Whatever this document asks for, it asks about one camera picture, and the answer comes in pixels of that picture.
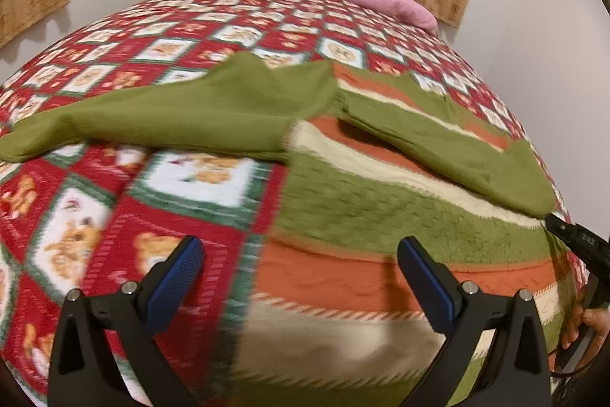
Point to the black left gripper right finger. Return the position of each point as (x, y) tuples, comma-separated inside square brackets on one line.
[(515, 371)]

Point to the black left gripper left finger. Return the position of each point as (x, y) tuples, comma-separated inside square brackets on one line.
[(83, 371)]

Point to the green orange striped sweater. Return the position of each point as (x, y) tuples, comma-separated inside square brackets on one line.
[(299, 180)]

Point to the red patterned bed quilt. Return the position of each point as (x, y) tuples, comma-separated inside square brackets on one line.
[(291, 33)]

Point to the pink pillow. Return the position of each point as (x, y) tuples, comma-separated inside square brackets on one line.
[(409, 12)]

